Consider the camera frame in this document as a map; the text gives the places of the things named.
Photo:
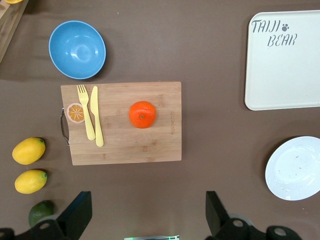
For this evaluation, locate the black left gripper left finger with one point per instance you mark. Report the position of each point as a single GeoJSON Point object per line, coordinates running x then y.
{"type": "Point", "coordinates": [77, 215]}

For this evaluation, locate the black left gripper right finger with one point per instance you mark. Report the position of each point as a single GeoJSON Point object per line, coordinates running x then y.
{"type": "Point", "coordinates": [215, 217]}

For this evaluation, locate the white round plate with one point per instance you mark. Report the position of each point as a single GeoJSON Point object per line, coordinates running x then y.
{"type": "Point", "coordinates": [295, 170]}

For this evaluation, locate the orange mandarin fruit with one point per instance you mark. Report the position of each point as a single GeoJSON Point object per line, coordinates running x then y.
{"type": "Point", "coordinates": [142, 115]}

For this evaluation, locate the dark green avocado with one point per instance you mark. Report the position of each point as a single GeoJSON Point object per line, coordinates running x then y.
{"type": "Point", "coordinates": [40, 211]}

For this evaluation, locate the yellow lemon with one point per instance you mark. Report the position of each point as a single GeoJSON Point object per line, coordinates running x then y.
{"type": "Point", "coordinates": [28, 150]}
{"type": "Point", "coordinates": [30, 181]}

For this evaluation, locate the wooden cutting board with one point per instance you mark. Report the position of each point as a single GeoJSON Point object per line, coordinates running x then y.
{"type": "Point", "coordinates": [140, 145]}

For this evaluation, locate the yellow plastic fork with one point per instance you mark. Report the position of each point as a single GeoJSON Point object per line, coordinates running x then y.
{"type": "Point", "coordinates": [88, 120]}

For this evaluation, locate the orange slice toy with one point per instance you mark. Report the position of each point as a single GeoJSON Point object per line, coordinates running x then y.
{"type": "Point", "coordinates": [75, 113]}

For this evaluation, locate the yellow plastic knife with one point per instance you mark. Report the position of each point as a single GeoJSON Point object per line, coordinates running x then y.
{"type": "Point", "coordinates": [96, 112]}

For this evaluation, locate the cream tray with bear print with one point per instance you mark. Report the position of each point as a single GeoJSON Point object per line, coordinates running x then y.
{"type": "Point", "coordinates": [282, 75]}

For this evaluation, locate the blue bowl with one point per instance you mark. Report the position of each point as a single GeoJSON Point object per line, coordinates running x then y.
{"type": "Point", "coordinates": [77, 50]}

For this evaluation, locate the wooden peg rack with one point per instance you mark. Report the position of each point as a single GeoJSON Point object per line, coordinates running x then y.
{"type": "Point", "coordinates": [10, 22]}

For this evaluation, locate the yellow mug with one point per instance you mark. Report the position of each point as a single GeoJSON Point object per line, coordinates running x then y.
{"type": "Point", "coordinates": [13, 1]}

